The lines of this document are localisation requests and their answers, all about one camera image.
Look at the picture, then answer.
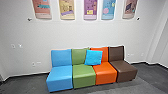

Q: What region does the cyan square cushion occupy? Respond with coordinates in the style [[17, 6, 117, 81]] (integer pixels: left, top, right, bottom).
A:
[[83, 49, 104, 67]]

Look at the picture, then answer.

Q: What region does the green sofa chair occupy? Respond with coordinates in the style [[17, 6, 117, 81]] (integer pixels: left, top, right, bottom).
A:
[[70, 48, 98, 90]]

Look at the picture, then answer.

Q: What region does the orange sofa chair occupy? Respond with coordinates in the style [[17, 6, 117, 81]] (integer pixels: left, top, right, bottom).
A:
[[89, 46, 119, 86]]

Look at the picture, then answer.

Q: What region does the blue sofa chair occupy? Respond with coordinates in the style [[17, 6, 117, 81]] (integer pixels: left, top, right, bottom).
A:
[[45, 49, 74, 93]]

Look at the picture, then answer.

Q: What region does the brown sofa chair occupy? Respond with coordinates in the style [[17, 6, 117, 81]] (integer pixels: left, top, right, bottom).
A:
[[108, 45, 139, 84]]

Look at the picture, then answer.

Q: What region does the purple wall poster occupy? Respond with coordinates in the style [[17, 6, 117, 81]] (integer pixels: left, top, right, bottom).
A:
[[83, 0, 99, 21]]

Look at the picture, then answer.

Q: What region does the yellow wall poster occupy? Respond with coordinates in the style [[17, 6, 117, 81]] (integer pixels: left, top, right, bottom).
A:
[[58, 0, 76, 21]]

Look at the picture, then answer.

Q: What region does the light blue wall poster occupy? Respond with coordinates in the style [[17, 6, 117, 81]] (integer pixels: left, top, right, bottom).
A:
[[100, 0, 118, 21]]

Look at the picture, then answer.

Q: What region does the white wall outlet plate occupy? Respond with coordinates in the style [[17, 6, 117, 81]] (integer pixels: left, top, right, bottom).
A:
[[31, 61, 36, 68]]

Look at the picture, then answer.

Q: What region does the salmon wall poster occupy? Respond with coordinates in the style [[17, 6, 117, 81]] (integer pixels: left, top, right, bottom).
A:
[[31, 0, 53, 20]]

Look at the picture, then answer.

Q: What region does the pink wall poster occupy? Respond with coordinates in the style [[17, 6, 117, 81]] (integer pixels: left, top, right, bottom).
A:
[[121, 0, 139, 20]]

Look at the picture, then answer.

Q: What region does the small dark wall mount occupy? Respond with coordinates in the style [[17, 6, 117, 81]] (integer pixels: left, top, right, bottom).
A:
[[26, 17, 33, 22], [134, 16, 141, 22]]

